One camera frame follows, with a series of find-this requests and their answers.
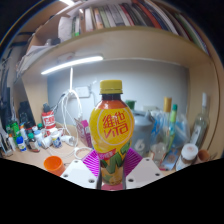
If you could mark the dark green bottle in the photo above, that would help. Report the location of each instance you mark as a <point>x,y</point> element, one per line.
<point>131,104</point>

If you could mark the ceiling light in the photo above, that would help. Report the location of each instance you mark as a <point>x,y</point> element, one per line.
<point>68,1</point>

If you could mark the slender green-capped bottle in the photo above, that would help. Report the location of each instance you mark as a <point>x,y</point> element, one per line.
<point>173,123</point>

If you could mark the under-shelf light strip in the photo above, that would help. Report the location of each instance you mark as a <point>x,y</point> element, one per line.
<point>71,64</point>

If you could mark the yellow drink bottle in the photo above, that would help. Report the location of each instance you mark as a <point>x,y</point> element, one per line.
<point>111,126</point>

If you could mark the pink pouch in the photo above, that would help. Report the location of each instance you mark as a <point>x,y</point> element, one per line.
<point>85,131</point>

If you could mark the wooden shelf unit with books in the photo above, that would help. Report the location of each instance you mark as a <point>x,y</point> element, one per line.
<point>126,40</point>

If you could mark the white wall socket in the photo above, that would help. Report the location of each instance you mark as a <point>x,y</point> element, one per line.
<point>82,91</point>

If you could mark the red and white canister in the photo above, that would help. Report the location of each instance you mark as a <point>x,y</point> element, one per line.
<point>48,120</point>

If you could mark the grey shaker bottle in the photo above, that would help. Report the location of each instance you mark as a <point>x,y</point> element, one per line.
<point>141,133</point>

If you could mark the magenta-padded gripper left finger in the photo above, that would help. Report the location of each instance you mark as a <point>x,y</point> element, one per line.
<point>78,171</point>

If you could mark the orange plastic cup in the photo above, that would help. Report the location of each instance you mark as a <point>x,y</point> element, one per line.
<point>53,165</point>

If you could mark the white-lidded jar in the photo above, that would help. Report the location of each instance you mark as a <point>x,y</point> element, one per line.
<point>186,156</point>

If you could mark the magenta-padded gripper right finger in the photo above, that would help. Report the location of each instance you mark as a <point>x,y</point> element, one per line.
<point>143,168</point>

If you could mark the white blue-capped bottle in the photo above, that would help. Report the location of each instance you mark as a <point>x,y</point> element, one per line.
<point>20,144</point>

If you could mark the black box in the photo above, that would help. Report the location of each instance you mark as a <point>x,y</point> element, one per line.
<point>26,113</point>

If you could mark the clear glass bottle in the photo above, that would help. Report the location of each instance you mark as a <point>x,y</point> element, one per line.
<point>200,123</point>

